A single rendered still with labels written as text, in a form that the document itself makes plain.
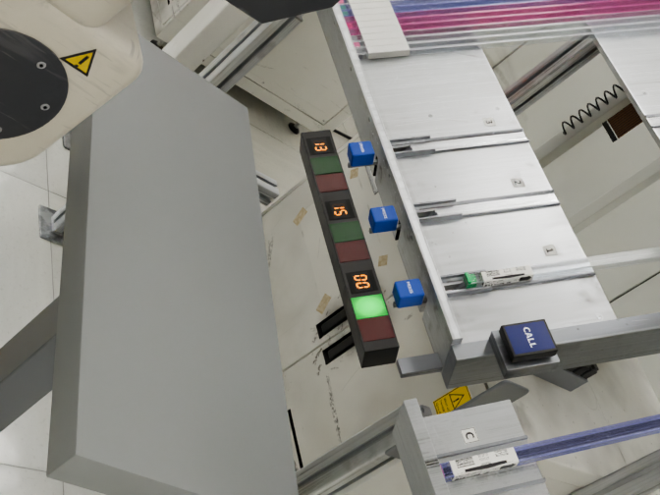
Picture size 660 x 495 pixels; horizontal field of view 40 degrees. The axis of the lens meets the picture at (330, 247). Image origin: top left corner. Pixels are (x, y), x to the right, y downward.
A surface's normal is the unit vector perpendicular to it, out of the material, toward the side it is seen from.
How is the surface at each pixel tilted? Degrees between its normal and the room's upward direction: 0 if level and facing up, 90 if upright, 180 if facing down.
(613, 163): 90
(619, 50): 43
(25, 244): 0
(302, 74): 90
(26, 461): 0
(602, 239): 90
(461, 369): 90
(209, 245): 0
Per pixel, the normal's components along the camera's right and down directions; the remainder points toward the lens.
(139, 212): 0.71, -0.55
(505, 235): 0.07, -0.62
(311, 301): -0.66, -0.33
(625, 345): 0.22, 0.77
